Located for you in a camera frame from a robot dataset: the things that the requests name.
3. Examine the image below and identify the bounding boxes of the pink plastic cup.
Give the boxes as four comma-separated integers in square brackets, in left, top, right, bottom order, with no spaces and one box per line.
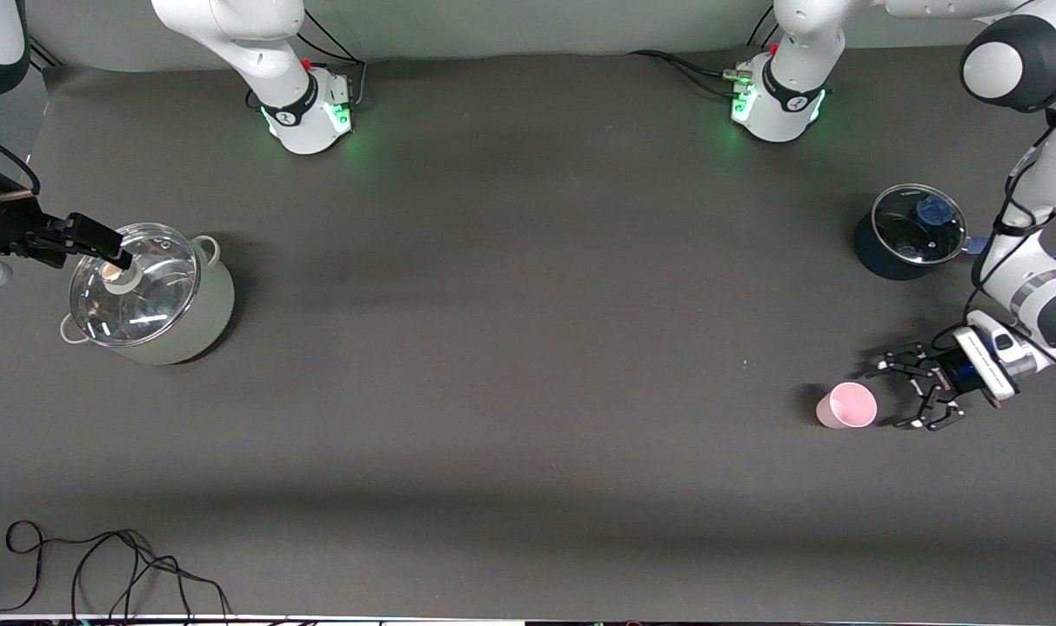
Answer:
[816,382,879,430]

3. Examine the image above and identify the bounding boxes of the glass pot lid beige knob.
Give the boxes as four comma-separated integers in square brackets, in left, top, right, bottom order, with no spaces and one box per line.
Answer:
[69,223,202,347]

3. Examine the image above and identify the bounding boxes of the dark blue saucepan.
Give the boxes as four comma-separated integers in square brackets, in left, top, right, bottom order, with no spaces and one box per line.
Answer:
[853,184,1056,282]

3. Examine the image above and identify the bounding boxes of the grey-green cooking pot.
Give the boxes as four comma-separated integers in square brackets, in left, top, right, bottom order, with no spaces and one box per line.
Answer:
[60,233,236,366]

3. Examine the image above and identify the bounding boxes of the glass lid blue knob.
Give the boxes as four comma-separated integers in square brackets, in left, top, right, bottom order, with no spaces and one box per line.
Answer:
[872,183,968,265]

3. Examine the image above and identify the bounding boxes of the black right arm base cables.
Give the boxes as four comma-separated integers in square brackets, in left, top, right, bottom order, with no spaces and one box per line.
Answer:
[297,9,370,110]

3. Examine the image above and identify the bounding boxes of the black arm base cables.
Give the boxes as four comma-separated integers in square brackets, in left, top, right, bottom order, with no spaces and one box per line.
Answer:
[297,9,370,110]
[628,12,783,98]

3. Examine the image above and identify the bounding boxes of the thin black loose cable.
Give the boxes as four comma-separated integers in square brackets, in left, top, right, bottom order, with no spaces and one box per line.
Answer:
[0,520,233,623]

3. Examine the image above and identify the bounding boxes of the black left arm base cables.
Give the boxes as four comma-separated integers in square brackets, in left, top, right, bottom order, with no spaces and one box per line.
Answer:
[628,12,783,98]

